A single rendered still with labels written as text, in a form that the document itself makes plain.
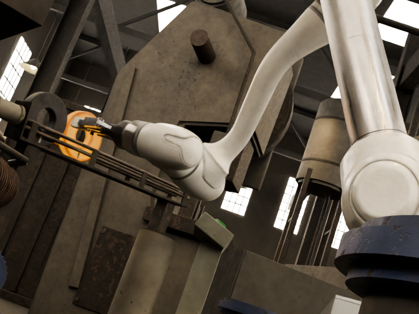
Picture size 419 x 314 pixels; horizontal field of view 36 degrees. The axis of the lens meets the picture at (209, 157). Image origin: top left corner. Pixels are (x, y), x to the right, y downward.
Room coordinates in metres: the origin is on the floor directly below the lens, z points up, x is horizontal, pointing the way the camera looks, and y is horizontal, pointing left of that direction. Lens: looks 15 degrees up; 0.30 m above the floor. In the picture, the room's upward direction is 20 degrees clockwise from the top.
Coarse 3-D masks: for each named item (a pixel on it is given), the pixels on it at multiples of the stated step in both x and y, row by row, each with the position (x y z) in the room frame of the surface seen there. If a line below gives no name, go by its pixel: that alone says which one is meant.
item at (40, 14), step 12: (0, 0) 0.72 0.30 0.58; (12, 0) 0.73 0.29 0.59; (24, 0) 0.74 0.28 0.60; (36, 0) 0.74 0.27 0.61; (48, 0) 0.75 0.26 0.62; (0, 12) 0.77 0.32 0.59; (12, 12) 0.75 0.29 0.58; (24, 12) 0.74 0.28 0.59; (36, 12) 0.75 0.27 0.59; (48, 12) 0.76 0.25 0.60; (0, 24) 0.83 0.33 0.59; (12, 24) 0.80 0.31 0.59; (24, 24) 0.78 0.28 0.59; (36, 24) 0.76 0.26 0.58; (0, 36) 0.90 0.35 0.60
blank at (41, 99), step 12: (36, 96) 1.73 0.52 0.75; (48, 96) 1.76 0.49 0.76; (36, 108) 1.75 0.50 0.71; (48, 108) 1.79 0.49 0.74; (60, 108) 1.81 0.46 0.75; (36, 120) 1.76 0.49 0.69; (60, 120) 1.82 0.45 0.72; (24, 132) 1.76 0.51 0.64; (48, 132) 1.80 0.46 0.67; (60, 132) 1.83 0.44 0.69; (48, 144) 1.82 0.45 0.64
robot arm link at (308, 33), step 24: (312, 24) 1.33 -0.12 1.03; (288, 48) 1.36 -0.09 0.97; (312, 48) 1.37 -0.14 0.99; (264, 72) 1.41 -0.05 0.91; (264, 96) 1.45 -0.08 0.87; (240, 120) 1.51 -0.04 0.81; (216, 144) 1.57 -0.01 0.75; (240, 144) 1.55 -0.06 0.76; (216, 168) 1.56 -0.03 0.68; (192, 192) 1.60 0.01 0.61; (216, 192) 1.62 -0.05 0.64
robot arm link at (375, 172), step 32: (320, 0) 1.17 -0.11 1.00; (352, 0) 1.11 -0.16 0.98; (352, 32) 1.09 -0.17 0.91; (352, 64) 1.08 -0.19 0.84; (384, 64) 1.07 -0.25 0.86; (352, 96) 1.07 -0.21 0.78; (384, 96) 1.05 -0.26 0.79; (352, 128) 1.07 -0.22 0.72; (384, 128) 1.03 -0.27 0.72; (352, 160) 1.02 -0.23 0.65; (384, 160) 0.95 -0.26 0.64; (416, 160) 0.97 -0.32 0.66; (352, 192) 0.96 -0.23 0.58; (384, 192) 0.93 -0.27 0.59; (416, 192) 0.92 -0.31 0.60; (352, 224) 0.99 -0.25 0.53
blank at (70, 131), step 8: (72, 112) 1.88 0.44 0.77; (80, 112) 1.87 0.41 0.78; (88, 112) 1.89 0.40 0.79; (72, 120) 1.85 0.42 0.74; (72, 128) 1.86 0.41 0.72; (72, 136) 1.87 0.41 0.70; (88, 136) 1.94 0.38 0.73; (96, 136) 1.94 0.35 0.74; (72, 144) 1.88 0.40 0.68; (88, 144) 1.93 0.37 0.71; (96, 144) 1.95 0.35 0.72; (64, 152) 1.89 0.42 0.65; (72, 152) 1.89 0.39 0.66; (88, 152) 1.94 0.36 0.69; (80, 160) 1.92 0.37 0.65
